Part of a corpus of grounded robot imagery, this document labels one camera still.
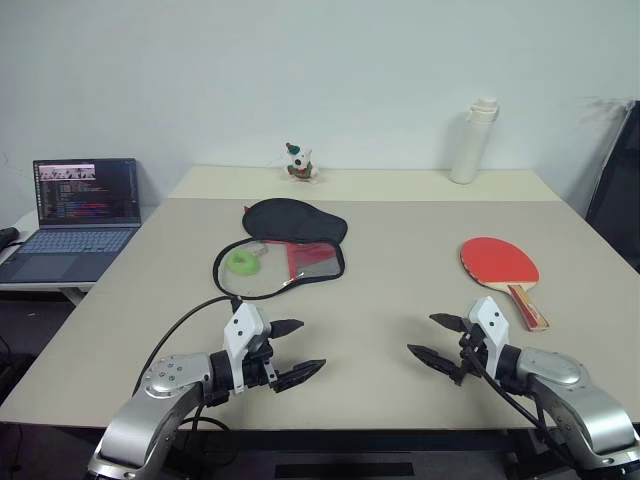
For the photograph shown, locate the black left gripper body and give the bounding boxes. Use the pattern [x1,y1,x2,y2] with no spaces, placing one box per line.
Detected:
[241,337,279,394]

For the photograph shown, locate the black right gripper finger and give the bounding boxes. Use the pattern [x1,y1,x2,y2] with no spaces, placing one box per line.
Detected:
[406,343,465,387]
[428,312,472,335]

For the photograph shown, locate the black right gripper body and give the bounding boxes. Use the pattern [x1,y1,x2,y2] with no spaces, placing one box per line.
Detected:
[455,322,490,387]

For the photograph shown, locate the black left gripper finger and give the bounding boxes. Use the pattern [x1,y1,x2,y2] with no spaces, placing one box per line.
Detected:
[269,318,305,342]
[272,358,328,394]

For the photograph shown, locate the red table tennis paddle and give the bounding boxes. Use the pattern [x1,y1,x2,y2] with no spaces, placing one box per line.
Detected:
[458,236,553,333]

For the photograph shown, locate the black and red paddle case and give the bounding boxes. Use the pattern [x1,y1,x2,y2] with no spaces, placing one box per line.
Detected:
[213,198,350,302]

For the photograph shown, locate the white plush dog toy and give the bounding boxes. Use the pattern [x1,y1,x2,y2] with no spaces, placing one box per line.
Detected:
[283,141,322,185]

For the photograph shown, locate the white water bottle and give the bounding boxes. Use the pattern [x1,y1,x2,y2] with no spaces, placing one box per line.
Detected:
[448,96,502,186]

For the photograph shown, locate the black office chair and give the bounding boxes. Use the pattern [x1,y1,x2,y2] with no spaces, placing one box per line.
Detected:
[583,99,640,275]

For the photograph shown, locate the white side table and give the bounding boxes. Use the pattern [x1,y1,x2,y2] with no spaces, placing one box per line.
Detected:
[0,209,101,307]

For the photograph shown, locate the open grey laptop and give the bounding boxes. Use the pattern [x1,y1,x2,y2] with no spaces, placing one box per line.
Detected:
[0,158,144,285]

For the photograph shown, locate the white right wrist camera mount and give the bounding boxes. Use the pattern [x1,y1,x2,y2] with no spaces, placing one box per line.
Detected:
[467,295,511,382]

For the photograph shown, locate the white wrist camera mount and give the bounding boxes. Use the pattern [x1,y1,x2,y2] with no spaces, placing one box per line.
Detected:
[467,295,511,382]
[222,301,274,396]

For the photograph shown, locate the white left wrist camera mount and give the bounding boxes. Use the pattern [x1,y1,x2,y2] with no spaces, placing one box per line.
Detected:
[222,301,274,396]

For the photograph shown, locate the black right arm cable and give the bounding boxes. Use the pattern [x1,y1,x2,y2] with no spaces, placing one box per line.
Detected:
[464,342,579,469]

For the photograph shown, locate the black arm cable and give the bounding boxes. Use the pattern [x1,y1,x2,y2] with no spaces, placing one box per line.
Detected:
[464,342,579,469]
[132,295,245,434]

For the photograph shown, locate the green ring zipper pull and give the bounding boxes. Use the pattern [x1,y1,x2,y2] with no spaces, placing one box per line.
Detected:
[227,242,271,277]

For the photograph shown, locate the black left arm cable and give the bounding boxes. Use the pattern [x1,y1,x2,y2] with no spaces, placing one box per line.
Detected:
[132,295,245,434]

